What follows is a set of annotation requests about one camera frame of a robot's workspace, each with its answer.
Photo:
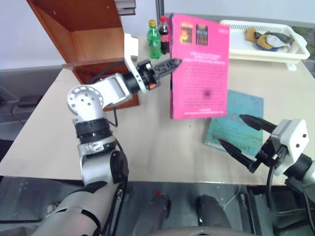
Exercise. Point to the white and yellow cloth piece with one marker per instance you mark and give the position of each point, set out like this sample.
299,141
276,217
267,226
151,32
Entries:
269,43

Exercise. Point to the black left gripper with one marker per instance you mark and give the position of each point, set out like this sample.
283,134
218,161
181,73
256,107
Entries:
148,76

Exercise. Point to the black box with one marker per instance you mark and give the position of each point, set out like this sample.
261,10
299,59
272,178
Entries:
29,100

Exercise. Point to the grey metal pole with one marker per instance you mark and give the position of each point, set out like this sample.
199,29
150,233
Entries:
160,8

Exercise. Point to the cola bottle with red cap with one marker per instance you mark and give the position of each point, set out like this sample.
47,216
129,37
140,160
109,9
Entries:
164,34

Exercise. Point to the tan cloth piece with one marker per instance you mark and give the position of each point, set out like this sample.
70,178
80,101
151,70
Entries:
251,34

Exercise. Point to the wooden bookshelf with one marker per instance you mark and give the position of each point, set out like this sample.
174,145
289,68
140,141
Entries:
98,41

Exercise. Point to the white plastic basket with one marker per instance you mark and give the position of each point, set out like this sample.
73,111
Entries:
261,52

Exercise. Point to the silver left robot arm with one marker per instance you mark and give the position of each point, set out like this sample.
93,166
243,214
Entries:
93,103

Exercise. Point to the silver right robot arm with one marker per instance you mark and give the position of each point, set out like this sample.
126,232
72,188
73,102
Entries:
308,172

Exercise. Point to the green plastic bottle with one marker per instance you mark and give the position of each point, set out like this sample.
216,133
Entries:
154,40

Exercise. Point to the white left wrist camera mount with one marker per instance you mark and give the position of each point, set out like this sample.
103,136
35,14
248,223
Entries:
130,46

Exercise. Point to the teal book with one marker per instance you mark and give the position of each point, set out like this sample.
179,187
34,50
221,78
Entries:
247,108

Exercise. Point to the dark rounded shape with red dot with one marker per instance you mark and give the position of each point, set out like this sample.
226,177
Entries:
157,211

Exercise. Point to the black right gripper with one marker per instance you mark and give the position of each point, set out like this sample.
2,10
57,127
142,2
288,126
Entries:
269,155

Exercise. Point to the pink book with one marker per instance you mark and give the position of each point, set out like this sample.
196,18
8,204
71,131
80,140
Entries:
199,81

